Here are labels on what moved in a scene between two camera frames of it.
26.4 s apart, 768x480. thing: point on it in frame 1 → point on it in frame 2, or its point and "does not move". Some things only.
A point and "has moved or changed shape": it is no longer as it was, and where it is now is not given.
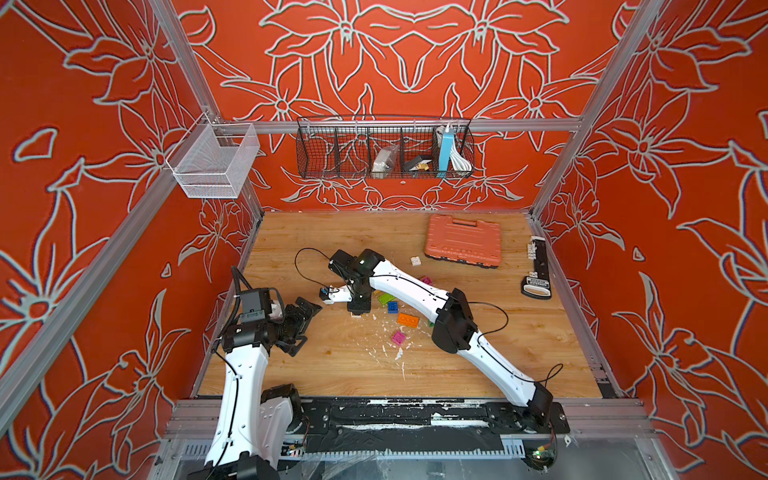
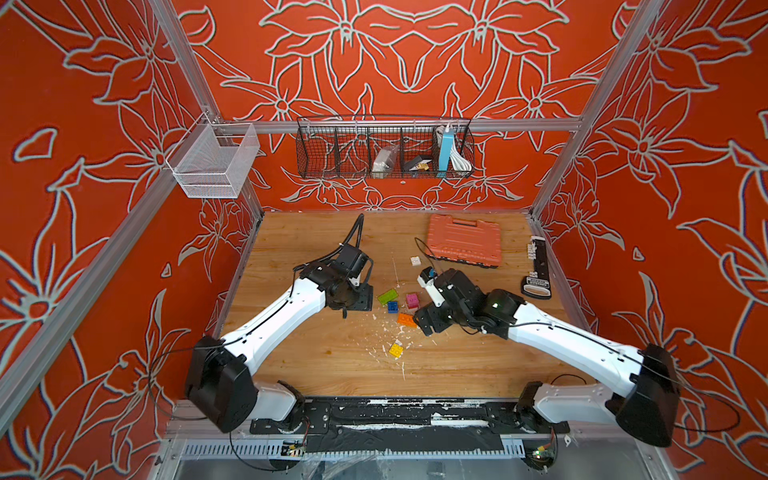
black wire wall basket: x=378 y=146 does not move
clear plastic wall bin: x=212 y=158 does not move
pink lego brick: x=398 y=338 has moved or changed shape
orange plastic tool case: x=467 y=241 does not move
